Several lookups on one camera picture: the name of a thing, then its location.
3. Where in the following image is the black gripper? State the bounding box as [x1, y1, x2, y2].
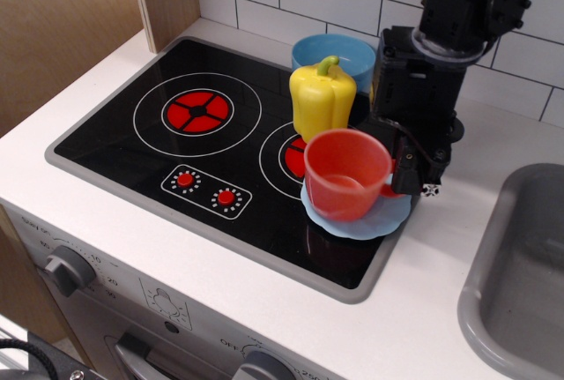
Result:
[372, 26, 466, 196]

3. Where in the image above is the red plastic cup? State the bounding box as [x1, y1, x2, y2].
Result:
[302, 129, 405, 222]

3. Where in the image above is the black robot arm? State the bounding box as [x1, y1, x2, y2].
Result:
[371, 0, 531, 196]

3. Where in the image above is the light blue scalloped plate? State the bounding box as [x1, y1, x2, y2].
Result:
[301, 186, 412, 241]

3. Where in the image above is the yellow toy bell pepper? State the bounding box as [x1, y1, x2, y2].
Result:
[289, 56, 357, 143]

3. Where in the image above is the blue plastic bowl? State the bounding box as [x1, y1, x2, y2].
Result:
[291, 34, 376, 93]

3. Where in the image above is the grey toy sink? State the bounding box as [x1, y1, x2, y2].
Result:
[457, 163, 563, 379]

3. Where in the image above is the black toy stove top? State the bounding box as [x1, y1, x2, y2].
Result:
[45, 37, 399, 304]

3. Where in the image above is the grey right oven knob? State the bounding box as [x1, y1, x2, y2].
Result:
[232, 351, 295, 380]

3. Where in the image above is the grey left timer knob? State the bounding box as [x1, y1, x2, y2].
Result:
[45, 246, 96, 297]

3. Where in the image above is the wooden side panel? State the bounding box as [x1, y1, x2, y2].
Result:
[1, 0, 200, 133]

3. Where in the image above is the grey oven door handle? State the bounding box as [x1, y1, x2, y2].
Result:
[114, 333, 174, 380]

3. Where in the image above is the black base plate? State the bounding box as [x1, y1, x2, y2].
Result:
[26, 332, 103, 380]

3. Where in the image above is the black cable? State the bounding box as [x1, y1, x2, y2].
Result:
[0, 338, 58, 380]

